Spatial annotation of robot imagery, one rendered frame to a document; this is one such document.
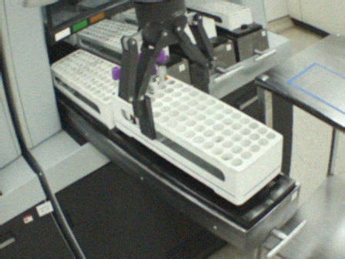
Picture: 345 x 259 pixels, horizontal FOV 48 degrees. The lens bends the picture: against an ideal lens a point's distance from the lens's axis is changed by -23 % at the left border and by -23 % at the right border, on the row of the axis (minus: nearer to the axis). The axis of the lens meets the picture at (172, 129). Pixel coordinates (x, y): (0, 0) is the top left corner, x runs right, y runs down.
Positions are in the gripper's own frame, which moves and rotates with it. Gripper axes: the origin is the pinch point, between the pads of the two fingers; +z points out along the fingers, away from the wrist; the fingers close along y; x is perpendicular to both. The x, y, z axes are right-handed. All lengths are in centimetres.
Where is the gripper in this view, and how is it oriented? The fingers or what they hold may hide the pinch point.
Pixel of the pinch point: (175, 107)
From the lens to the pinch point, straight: 75.2
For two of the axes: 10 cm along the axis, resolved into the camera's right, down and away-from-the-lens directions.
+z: 1.2, 8.2, 5.6
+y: 7.6, -4.4, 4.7
